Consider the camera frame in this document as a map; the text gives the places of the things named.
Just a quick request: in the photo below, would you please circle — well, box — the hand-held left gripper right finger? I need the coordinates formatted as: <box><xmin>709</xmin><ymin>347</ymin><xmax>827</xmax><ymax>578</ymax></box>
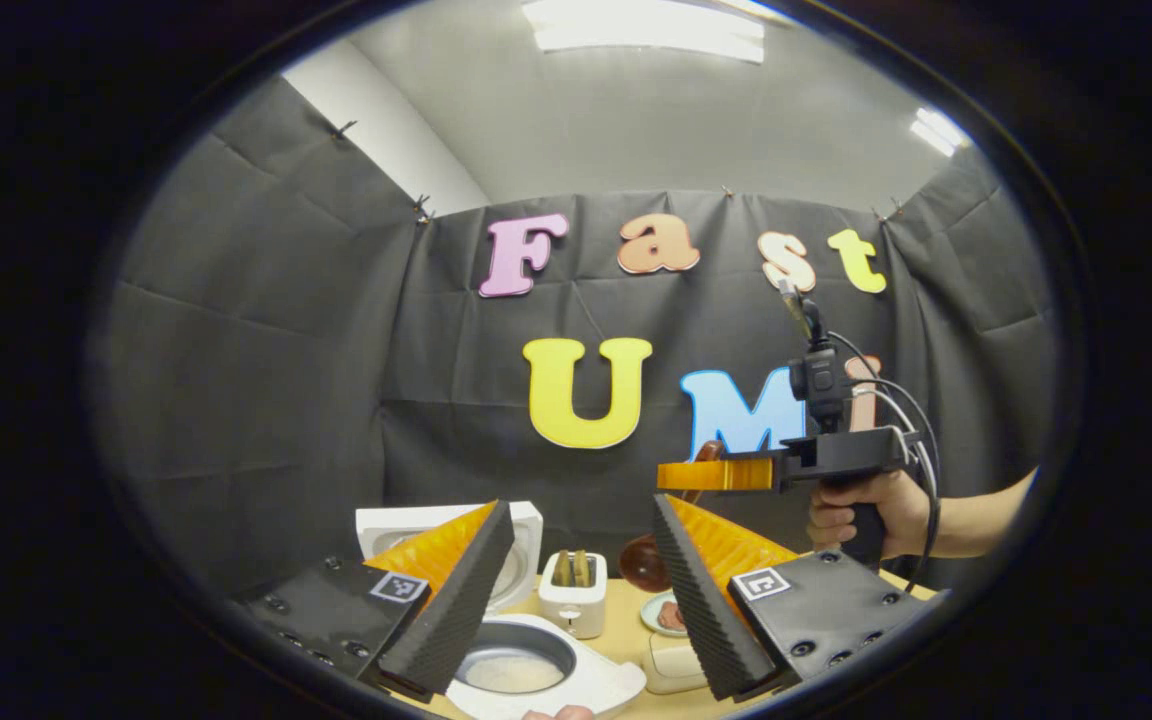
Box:
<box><xmin>651</xmin><ymin>492</ymin><xmax>937</xmax><ymax>701</ymax></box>

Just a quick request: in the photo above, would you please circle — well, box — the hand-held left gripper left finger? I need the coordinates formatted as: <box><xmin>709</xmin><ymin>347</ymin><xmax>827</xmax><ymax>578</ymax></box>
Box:
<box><xmin>241</xmin><ymin>498</ymin><xmax>517</xmax><ymax>703</ymax></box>

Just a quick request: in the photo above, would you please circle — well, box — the clear box of rice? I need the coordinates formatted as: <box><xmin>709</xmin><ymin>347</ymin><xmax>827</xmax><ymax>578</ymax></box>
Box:
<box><xmin>641</xmin><ymin>632</ymin><xmax>710</xmax><ymax>696</ymax></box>

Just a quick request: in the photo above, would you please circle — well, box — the dark wooden spoon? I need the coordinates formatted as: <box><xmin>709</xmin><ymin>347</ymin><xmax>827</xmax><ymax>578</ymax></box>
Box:
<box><xmin>619</xmin><ymin>440</ymin><xmax>727</xmax><ymax>593</ymax></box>

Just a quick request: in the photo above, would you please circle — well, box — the white rice cooker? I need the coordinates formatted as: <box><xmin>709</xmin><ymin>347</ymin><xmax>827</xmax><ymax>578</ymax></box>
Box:
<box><xmin>356</xmin><ymin>500</ymin><xmax>647</xmax><ymax>720</ymax></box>

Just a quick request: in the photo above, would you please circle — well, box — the light green plate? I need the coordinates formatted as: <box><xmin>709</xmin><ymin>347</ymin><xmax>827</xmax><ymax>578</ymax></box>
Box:
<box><xmin>639</xmin><ymin>590</ymin><xmax>687</xmax><ymax>639</ymax></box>

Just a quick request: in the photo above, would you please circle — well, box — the white toaster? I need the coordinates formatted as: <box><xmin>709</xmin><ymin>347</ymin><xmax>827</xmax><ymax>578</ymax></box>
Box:
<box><xmin>538</xmin><ymin>548</ymin><xmax>609</xmax><ymax>641</ymax></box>

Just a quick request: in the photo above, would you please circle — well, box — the black backdrop cloth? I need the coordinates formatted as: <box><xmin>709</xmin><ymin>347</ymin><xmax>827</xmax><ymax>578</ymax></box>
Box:
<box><xmin>86</xmin><ymin>75</ymin><xmax>1062</xmax><ymax>601</ymax></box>

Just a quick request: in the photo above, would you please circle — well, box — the small ceiling light panel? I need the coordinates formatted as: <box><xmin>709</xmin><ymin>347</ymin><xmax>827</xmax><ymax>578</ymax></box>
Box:
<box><xmin>911</xmin><ymin>108</ymin><xmax>972</xmax><ymax>159</ymax></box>

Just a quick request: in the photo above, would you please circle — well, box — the long ceiling light panel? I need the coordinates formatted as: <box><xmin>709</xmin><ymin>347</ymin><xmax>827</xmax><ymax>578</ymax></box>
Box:
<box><xmin>521</xmin><ymin>0</ymin><xmax>767</xmax><ymax>63</ymax></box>

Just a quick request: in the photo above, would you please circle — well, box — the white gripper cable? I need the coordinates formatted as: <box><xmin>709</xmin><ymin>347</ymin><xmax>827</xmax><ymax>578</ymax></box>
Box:
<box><xmin>856</xmin><ymin>382</ymin><xmax>939</xmax><ymax>491</ymax></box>

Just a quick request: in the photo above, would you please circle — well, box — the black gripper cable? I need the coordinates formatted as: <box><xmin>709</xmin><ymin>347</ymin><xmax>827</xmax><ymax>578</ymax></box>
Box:
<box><xmin>824</xmin><ymin>330</ymin><xmax>945</xmax><ymax>593</ymax></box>

